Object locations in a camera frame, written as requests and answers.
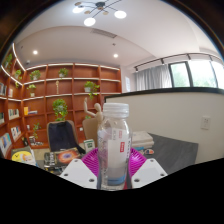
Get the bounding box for colourful book stack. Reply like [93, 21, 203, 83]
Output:
[10, 146, 38, 167]

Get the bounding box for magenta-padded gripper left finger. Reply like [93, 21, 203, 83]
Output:
[59, 147, 100, 190]

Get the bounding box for green and white carton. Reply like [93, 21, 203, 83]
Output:
[83, 138, 96, 154]

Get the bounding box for black-framed window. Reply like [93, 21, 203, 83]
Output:
[168, 59, 224, 90]

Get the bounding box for wooden artist mannequin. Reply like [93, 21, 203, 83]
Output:
[82, 97, 105, 134]

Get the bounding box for grey curtain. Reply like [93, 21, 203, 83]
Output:
[134, 64, 173, 92]

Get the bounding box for ceiling air vent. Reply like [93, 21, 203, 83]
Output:
[89, 28, 118, 39]

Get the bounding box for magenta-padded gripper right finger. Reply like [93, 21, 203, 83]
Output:
[127, 147, 168, 190]

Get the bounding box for white wall socket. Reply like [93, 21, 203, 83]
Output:
[200, 115, 212, 131]

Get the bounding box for black curtain rail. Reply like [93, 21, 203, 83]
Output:
[133, 52, 223, 72]

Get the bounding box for wooden shelf unit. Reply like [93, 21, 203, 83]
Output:
[0, 42, 123, 159]

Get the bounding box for tan chair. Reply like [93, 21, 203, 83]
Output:
[81, 117, 100, 148]

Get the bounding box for clear plastic water bottle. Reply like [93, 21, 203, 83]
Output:
[96, 102, 133, 192]

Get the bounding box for dark office chair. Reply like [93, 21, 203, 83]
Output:
[46, 120, 86, 155]

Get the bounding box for branched ceiling lamp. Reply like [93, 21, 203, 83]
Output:
[72, 0, 128, 28]

